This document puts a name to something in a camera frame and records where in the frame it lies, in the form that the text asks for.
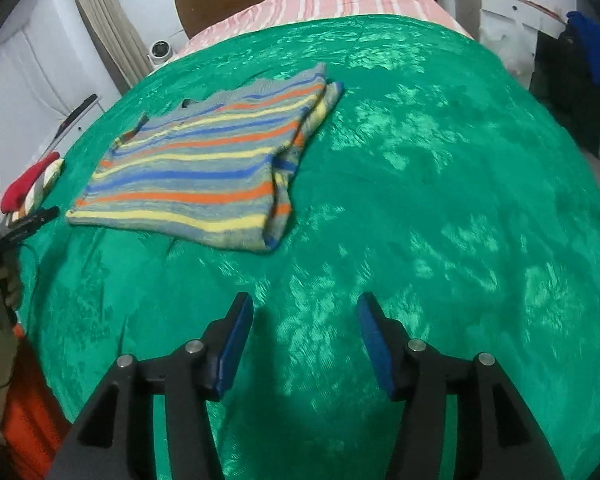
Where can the white striped cloth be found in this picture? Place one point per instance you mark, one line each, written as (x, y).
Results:
(45, 187)

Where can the white panelled wardrobe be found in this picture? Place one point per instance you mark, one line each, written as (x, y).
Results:
(25, 95)

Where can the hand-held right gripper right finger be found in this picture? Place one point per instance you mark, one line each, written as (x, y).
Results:
(375, 350)

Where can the orange blanket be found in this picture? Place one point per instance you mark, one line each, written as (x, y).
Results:
(30, 430)

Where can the striped knit sweater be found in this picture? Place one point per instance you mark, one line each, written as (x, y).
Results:
(195, 175)

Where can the blue hanging garment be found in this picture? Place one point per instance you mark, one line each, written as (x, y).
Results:
(597, 55)

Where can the green blanket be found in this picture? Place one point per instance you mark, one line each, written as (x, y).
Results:
(430, 260)

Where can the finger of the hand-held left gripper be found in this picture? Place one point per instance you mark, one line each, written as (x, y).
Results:
(20, 234)
(42, 215)

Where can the person's left hand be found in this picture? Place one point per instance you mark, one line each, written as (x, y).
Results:
(12, 287)

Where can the white security camera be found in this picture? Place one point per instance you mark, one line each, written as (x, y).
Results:
(160, 52)

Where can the red cloth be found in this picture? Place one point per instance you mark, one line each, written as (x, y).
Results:
(25, 185)

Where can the white cabinet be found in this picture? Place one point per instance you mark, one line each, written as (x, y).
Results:
(510, 20)

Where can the pink striped bedsheet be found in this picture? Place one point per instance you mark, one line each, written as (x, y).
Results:
(340, 0)

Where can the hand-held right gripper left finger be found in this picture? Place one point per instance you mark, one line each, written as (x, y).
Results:
(232, 350)

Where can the beige curtain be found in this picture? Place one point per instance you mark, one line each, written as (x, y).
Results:
(105, 25)

